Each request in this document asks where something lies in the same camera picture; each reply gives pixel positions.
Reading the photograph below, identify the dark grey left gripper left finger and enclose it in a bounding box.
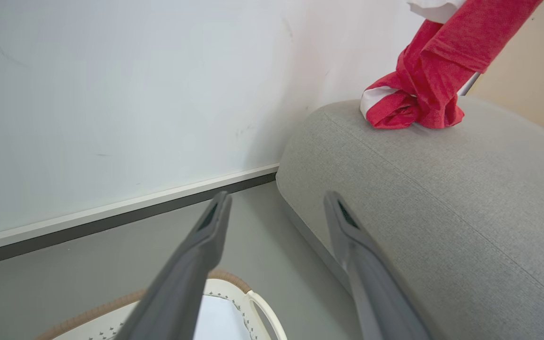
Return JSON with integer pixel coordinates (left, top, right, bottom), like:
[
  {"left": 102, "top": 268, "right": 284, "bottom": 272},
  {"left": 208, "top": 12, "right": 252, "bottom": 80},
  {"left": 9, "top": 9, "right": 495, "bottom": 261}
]
[{"left": 115, "top": 191, "right": 233, "bottom": 340}]

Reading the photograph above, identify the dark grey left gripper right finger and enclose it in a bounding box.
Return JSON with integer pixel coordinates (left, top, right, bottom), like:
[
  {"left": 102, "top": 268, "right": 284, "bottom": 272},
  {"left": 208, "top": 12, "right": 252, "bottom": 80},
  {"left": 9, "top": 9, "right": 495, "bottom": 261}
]
[{"left": 323, "top": 191, "right": 432, "bottom": 340}]

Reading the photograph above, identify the red white-trimmed garment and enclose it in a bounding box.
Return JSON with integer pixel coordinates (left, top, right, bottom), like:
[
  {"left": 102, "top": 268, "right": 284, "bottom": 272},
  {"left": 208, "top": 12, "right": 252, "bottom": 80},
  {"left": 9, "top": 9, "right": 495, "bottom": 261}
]
[{"left": 359, "top": 0, "right": 544, "bottom": 130}]

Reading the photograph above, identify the cream perforated laundry basket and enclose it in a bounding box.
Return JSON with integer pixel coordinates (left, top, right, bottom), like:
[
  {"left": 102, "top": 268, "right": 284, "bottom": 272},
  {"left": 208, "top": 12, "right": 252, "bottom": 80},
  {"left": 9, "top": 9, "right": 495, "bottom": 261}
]
[{"left": 35, "top": 269, "right": 288, "bottom": 340}]

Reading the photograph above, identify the white and black baseboard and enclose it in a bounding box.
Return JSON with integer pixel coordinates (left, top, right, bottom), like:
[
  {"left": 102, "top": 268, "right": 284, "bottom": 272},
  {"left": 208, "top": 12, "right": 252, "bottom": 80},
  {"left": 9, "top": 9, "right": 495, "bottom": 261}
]
[{"left": 0, "top": 163, "right": 280, "bottom": 270}]

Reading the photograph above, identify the grey fabric sofa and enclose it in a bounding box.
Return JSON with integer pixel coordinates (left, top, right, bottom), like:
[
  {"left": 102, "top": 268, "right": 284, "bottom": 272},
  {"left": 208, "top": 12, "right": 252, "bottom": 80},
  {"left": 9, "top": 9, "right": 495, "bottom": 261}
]
[{"left": 275, "top": 96, "right": 544, "bottom": 340}]

